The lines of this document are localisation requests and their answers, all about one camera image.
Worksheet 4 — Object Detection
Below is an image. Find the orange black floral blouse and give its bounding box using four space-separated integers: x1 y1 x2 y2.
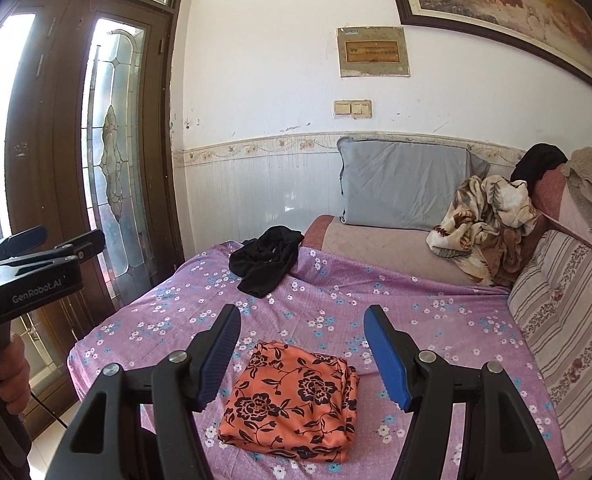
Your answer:
218 341 360 463

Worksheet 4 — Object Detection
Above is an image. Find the person's left hand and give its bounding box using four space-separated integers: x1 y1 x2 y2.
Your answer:
0 334 30 415

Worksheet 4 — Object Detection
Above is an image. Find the striped floral cushion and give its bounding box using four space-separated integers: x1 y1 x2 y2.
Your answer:
508 230 592 470

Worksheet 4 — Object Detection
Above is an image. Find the brown cream floral blanket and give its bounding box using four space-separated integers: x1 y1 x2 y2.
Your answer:
426 176 547 287

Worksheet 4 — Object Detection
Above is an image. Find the black crumpled garment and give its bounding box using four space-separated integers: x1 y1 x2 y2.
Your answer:
229 226 305 298

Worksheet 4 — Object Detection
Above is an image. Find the grey pillow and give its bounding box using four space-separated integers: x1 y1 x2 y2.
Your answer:
337 136 490 231

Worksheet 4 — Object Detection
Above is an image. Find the brown wooden glass door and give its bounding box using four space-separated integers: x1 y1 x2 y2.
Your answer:
0 0 182 436

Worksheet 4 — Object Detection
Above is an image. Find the pink padded sofa backrest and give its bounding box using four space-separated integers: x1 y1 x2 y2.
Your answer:
530 168 592 248

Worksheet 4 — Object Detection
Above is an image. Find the black garment on headboard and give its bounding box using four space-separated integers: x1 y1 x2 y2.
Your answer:
510 143 568 194

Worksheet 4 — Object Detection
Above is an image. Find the beige wall light switch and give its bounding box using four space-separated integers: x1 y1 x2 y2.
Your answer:
334 100 373 119

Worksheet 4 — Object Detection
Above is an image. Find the framed wall painting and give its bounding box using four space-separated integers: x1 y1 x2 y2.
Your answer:
396 0 592 87

